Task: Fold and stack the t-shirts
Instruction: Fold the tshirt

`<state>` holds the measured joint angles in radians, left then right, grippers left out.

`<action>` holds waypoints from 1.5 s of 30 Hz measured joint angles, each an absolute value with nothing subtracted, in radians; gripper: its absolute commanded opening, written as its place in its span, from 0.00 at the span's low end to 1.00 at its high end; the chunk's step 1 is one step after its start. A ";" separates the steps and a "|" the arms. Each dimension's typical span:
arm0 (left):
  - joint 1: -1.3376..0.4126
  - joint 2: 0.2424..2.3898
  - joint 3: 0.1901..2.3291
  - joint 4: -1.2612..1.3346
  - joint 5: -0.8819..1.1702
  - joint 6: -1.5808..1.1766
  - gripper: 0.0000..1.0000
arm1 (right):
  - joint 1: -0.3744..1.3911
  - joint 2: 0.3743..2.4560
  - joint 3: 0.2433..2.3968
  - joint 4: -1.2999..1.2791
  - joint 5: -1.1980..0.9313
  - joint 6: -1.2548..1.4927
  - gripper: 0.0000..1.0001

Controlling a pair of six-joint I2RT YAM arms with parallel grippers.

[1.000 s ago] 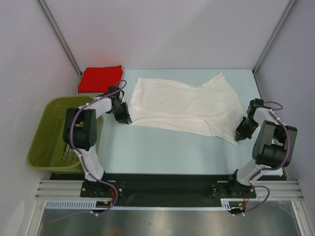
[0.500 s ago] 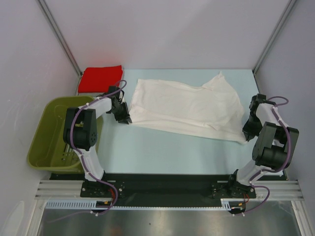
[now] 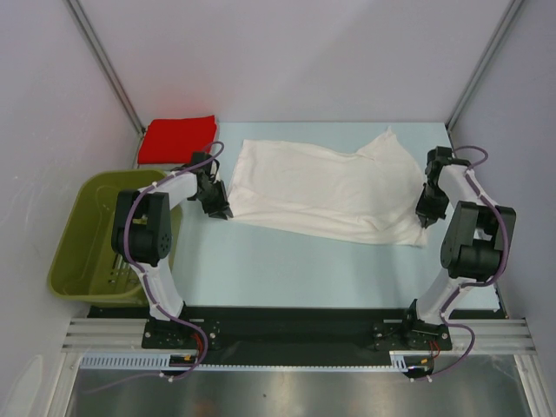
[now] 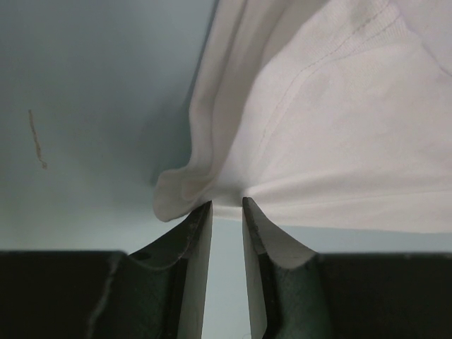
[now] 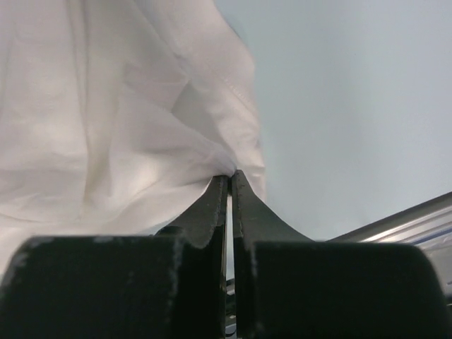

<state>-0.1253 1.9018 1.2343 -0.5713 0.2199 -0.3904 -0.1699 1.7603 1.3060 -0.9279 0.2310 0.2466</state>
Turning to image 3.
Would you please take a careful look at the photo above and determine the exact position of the folded red t shirt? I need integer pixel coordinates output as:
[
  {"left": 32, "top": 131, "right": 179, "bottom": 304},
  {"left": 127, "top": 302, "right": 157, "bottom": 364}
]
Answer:
[{"left": 136, "top": 114, "right": 217, "bottom": 166}]

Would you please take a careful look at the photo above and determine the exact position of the white slotted cable duct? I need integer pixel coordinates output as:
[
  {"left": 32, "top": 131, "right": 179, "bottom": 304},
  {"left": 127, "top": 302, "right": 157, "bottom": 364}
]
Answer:
[{"left": 80, "top": 352, "right": 432, "bottom": 373}]

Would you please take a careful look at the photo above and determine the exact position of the aluminium frame post left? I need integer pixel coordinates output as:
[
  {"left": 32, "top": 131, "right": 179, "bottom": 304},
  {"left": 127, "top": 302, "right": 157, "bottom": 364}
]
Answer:
[{"left": 63, "top": 0, "right": 146, "bottom": 135}]

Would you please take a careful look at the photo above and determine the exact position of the white t shirt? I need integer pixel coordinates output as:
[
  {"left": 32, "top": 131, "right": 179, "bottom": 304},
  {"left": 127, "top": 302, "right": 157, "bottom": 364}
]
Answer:
[{"left": 228, "top": 129, "right": 427, "bottom": 247}]

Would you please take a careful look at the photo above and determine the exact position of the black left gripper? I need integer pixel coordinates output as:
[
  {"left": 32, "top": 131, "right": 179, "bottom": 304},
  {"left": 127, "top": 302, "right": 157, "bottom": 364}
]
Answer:
[{"left": 195, "top": 179, "right": 232, "bottom": 220}]

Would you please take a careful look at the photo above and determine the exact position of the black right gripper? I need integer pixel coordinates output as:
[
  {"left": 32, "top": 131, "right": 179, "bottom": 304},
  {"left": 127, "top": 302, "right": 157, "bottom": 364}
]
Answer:
[{"left": 416, "top": 182, "right": 451, "bottom": 228}]

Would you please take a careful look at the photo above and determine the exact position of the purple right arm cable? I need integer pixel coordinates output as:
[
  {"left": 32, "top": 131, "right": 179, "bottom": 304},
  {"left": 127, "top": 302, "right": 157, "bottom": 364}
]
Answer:
[{"left": 427, "top": 145, "right": 509, "bottom": 383}]

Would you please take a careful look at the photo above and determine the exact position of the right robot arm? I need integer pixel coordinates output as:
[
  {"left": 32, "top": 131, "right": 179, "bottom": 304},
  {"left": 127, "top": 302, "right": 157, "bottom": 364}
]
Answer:
[{"left": 400, "top": 147, "right": 517, "bottom": 350}]

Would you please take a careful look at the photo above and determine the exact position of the aluminium frame post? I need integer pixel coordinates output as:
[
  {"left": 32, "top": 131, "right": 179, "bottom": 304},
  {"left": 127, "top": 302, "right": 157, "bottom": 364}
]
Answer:
[
  {"left": 63, "top": 0, "right": 146, "bottom": 135},
  {"left": 445, "top": 0, "right": 526, "bottom": 136}
]

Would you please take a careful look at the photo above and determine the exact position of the olive green plastic bin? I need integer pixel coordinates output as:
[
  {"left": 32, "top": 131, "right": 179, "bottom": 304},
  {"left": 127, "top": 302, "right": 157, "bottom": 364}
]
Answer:
[{"left": 48, "top": 169, "right": 165, "bottom": 308}]

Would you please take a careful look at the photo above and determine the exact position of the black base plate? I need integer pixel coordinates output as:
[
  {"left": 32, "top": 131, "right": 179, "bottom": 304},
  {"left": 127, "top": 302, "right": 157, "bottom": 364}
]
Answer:
[{"left": 89, "top": 303, "right": 455, "bottom": 367}]

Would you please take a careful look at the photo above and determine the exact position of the aluminium front rail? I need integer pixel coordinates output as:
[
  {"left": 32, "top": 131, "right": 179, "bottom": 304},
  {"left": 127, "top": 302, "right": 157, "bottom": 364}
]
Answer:
[{"left": 62, "top": 318, "right": 537, "bottom": 355}]

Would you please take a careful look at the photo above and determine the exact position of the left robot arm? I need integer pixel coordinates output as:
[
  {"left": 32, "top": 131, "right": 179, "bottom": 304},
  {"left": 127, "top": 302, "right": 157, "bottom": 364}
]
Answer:
[{"left": 111, "top": 152, "right": 233, "bottom": 348}]

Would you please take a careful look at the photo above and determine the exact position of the aluminium frame post right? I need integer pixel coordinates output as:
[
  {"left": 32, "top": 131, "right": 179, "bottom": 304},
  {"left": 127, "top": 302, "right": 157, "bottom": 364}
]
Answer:
[{"left": 445, "top": 0, "right": 526, "bottom": 136}]

